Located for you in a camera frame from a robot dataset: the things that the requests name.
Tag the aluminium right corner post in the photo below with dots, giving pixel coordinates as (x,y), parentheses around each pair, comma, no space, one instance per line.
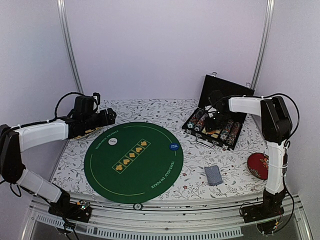
(270,4)

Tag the blue checked card deck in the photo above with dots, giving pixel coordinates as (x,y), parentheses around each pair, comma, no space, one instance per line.
(213,175)

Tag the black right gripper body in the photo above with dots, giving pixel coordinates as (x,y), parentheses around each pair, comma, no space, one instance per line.
(218,121)

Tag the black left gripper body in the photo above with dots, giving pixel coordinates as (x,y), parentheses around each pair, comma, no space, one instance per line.
(91,123)

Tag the boxed card deck in case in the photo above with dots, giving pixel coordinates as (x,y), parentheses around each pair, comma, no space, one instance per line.
(212,133)

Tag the white dealer button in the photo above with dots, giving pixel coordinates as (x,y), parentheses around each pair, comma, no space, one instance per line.
(112,141)

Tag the black poker chip case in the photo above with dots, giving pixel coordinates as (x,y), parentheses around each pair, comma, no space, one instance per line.
(229,89)

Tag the woven bamboo tray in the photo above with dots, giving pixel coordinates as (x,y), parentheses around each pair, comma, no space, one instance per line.
(87,132)

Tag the aluminium left corner post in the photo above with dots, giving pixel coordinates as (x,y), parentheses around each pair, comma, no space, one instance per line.
(62,13)

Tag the red floral bowl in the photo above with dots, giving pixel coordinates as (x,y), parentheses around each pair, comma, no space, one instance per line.
(258,165)

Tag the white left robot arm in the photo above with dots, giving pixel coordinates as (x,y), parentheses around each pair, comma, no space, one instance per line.
(26,148)

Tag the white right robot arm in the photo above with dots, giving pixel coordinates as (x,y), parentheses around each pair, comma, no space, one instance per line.
(277,129)

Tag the aluminium corner post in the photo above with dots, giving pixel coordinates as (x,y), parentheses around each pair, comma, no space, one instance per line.
(62,13)
(270,4)

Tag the green round poker mat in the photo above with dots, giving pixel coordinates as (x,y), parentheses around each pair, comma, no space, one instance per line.
(139,168)

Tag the blue small blind button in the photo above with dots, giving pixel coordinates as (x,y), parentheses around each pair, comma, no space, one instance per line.
(174,146)

